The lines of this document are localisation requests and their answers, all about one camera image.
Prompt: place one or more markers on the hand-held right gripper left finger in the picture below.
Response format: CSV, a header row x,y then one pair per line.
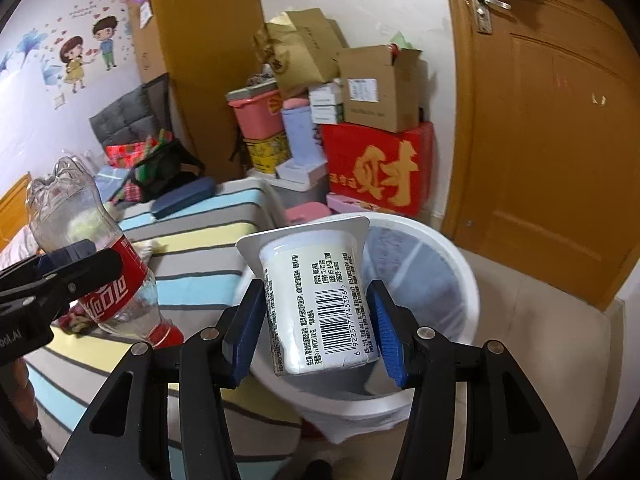
x,y
245,330

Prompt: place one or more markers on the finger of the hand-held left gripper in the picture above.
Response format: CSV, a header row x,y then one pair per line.
x,y
85,272
65,256

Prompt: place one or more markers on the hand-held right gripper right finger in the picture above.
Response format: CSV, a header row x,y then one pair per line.
x,y
387,340

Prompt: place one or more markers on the clear plastic bottle red label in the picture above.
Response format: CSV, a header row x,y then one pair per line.
x,y
65,210

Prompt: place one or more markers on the white plastic waste bin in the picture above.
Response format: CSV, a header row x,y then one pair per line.
x,y
435,280

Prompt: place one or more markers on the white yogurt cup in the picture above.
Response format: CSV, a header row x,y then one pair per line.
x,y
310,285

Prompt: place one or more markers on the person's left hand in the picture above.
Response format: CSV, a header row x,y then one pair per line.
x,y
22,390

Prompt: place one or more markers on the pink white blanket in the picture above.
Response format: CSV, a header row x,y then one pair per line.
x,y
17,242

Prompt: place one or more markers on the wooden bed headboard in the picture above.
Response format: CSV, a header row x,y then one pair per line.
x,y
15,205

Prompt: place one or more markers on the blue checked cloth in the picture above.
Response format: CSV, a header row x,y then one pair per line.
x,y
112,182

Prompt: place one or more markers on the striped bed sheet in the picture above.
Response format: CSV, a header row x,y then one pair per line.
x,y
210,240

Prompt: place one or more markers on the red green plaid bag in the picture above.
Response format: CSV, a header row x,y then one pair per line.
x,y
127,155

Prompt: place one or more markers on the dark blue glasses case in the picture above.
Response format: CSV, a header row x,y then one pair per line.
x,y
182,199

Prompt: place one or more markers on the pink plastic tub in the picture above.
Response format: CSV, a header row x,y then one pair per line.
x,y
305,212

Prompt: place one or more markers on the grey quilted chair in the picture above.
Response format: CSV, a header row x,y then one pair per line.
x,y
172,165

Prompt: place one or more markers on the pink flowered box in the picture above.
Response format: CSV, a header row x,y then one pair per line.
x,y
355,205

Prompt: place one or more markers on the grey quilted chair cushion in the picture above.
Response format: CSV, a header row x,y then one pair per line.
x,y
122,115

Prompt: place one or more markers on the white plastic storage box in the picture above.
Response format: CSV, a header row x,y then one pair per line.
x,y
300,180

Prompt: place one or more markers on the red gift box gold print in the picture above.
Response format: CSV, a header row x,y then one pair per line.
x,y
380,165

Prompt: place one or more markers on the yellow patterned box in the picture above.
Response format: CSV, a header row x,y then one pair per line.
x,y
267,152

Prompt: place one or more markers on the lilac container pink lid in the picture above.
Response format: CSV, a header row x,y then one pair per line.
x,y
300,135

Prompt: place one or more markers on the pink plastic storage bin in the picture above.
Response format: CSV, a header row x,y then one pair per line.
x,y
257,117

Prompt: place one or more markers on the small white carton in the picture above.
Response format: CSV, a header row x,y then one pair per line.
x,y
327,114
325,94

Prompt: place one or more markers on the grey patterned flat box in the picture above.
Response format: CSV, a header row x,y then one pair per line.
x,y
250,92

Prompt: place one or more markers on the orange wooden wardrobe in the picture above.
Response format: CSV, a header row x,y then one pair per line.
x,y
210,60

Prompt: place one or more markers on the open cardboard box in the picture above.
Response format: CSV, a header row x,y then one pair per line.
x,y
385,95

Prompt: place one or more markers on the paper note on wardrobe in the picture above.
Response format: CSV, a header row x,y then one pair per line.
x,y
146,14

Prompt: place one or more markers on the brown wooden door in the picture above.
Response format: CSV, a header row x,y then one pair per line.
x,y
550,135

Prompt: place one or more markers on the brown paper bag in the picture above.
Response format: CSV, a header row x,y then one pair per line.
x,y
300,50

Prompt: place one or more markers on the white wall socket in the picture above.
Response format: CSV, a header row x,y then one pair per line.
x,y
57,101

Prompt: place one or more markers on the cartoon couple wall sticker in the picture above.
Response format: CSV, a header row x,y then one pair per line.
x,y
75,57

